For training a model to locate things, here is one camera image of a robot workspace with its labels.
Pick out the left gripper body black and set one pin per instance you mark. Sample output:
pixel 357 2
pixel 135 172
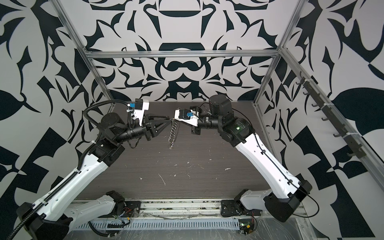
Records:
pixel 147 131

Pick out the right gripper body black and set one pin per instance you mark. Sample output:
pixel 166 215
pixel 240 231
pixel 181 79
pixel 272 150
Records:
pixel 197 129

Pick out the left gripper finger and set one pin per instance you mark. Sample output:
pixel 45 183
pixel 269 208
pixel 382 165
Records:
pixel 159 126
pixel 157 118

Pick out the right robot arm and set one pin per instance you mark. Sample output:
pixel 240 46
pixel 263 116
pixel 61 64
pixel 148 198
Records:
pixel 286 191

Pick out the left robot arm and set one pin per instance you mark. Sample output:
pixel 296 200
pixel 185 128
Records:
pixel 51 217

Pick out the small circuit board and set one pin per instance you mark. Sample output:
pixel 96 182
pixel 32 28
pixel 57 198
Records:
pixel 247 228

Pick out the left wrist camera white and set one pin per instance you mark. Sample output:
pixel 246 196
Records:
pixel 137 109

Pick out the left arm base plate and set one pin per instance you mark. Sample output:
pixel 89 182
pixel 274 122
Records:
pixel 127 209

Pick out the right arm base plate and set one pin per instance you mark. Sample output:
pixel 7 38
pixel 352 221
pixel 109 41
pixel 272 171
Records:
pixel 233 208

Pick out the white slotted cable duct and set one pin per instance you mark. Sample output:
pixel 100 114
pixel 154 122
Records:
pixel 161 224

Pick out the wall hook rail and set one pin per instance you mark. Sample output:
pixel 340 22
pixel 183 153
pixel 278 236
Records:
pixel 344 130

